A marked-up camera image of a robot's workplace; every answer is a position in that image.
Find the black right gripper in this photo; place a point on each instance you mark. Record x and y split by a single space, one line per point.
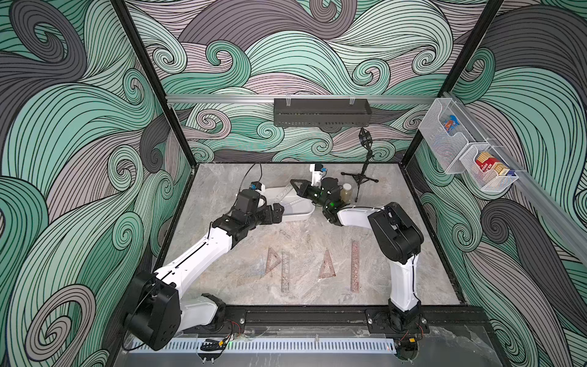
307 186

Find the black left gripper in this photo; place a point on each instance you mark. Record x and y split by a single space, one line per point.
267 219

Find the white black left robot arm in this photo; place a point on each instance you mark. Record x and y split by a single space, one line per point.
166 286

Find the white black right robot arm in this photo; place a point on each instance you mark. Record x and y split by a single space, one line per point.
397 236

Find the white plastic storage box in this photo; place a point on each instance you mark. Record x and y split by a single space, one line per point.
295 208

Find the pink straight ruler left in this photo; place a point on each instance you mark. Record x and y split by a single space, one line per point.
285 272

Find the pink straight ruler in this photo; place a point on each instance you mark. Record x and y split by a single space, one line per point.
285 272
355 261

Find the clear jar with liquid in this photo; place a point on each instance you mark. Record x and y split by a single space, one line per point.
346 193

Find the pink triangle ruler left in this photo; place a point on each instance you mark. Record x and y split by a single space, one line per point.
273 260

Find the pink triangle ruler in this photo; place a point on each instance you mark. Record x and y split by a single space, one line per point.
327 269
273 260

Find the pink triangle ruler right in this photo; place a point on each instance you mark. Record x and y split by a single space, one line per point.
327 269

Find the pink straight ruler right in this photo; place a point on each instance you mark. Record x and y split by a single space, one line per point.
355 261

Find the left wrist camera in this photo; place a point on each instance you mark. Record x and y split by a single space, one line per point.
251 199

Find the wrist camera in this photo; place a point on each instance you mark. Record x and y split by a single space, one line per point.
318 172
251 199

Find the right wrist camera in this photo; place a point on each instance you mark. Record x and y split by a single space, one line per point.
318 172

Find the black wall shelf tray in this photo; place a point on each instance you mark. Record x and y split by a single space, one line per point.
322 113

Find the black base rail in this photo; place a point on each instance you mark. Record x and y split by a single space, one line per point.
375 318

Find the aluminium rail back wall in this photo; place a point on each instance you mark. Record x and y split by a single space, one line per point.
265 99

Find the aluminium rail wall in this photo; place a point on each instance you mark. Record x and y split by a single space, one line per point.
560 222
265 99

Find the white slotted cable duct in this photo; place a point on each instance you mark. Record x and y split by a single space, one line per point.
314 345

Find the clear wall bin upper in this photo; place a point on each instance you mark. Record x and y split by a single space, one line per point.
445 130

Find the clear wall bin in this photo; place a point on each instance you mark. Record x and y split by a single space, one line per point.
490 173
445 130

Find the clear wall bin lower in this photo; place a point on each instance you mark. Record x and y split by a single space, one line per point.
490 173

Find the black corner frame post left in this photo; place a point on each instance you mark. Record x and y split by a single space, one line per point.
125 18

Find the black corner frame post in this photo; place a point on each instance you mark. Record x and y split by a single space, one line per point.
470 25
125 18

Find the black corner frame post right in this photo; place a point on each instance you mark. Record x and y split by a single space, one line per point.
470 25

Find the aluminium rail right wall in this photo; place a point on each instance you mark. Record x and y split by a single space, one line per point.
560 222

